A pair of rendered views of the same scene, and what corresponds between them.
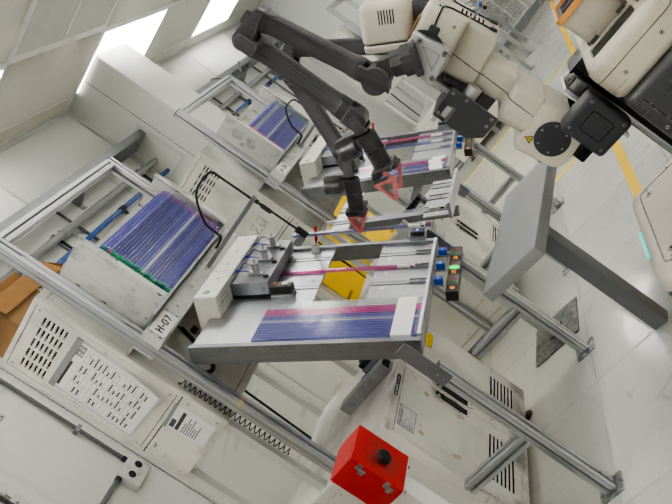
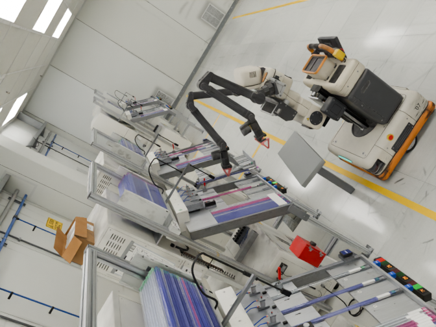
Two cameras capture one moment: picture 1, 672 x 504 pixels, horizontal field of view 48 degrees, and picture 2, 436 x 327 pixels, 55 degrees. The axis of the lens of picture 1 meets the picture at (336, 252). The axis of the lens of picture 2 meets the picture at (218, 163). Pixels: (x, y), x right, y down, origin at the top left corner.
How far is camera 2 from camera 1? 143 cm
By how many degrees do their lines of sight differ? 27
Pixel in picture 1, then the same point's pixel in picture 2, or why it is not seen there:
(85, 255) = (128, 198)
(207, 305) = (183, 215)
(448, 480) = (306, 268)
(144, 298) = (159, 215)
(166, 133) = (24, 173)
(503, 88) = (295, 100)
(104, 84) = not seen: outside the picture
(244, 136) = (124, 153)
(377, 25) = (249, 78)
